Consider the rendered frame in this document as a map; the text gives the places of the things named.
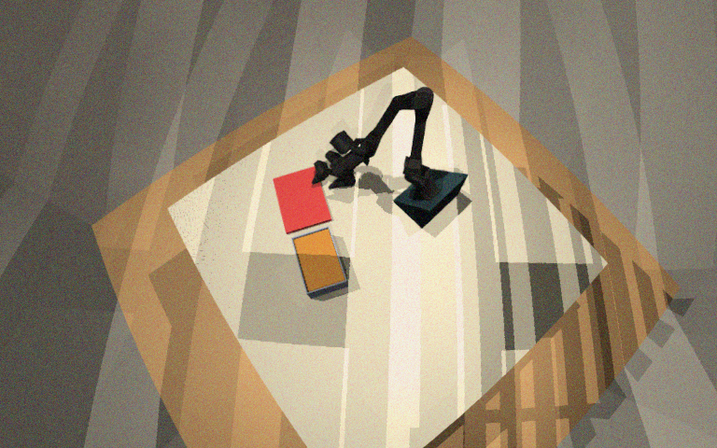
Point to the red lid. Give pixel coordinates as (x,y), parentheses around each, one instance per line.
(302,205)

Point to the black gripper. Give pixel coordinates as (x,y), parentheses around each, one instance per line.
(344,174)

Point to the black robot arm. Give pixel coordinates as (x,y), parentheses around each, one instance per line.
(414,170)

